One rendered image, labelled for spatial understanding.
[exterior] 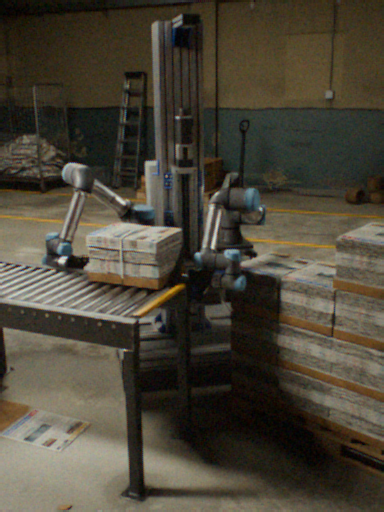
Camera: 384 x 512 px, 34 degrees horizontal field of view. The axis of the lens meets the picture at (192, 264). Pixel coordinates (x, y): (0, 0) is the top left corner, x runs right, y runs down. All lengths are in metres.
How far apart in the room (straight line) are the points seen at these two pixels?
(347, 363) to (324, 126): 6.97
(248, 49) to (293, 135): 1.45
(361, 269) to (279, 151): 7.16
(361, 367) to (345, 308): 0.27
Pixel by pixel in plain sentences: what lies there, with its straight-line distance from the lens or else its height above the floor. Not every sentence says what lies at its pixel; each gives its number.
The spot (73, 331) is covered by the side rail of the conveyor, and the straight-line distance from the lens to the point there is 2.65.
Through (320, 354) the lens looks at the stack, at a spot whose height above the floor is 0.51.
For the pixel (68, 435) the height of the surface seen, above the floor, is 0.01.
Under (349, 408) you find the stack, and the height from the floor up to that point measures 0.29.
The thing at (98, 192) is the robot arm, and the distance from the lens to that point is 3.44.
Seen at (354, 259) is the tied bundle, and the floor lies 0.98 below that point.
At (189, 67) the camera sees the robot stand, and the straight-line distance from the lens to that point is 3.59.
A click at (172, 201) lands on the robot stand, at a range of 3.59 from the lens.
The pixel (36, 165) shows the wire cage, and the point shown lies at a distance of 10.54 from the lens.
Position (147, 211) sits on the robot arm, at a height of 1.03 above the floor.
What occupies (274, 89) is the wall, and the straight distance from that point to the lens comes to 9.76.
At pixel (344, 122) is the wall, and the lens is 9.51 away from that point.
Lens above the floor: 1.71
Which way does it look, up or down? 16 degrees down
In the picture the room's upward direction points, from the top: 1 degrees counter-clockwise
